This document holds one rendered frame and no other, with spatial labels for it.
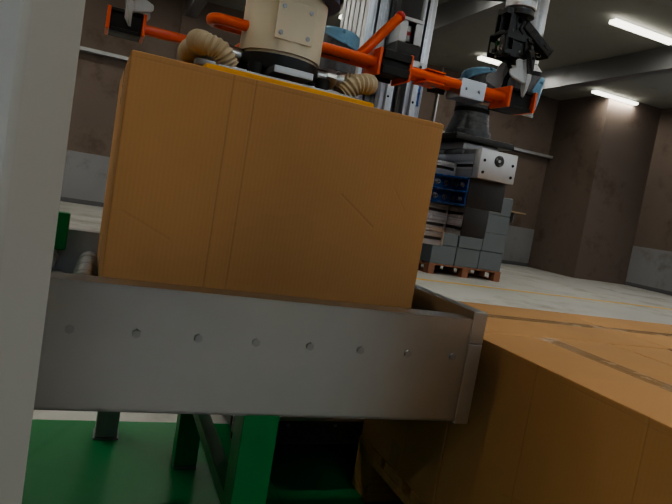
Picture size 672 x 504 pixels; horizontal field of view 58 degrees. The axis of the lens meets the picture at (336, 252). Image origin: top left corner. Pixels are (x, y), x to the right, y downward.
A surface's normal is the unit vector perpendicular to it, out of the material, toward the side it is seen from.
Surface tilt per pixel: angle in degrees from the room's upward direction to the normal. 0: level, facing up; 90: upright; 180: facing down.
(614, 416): 90
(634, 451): 90
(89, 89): 90
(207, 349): 90
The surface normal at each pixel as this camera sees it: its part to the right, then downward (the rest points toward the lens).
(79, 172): 0.36, 0.14
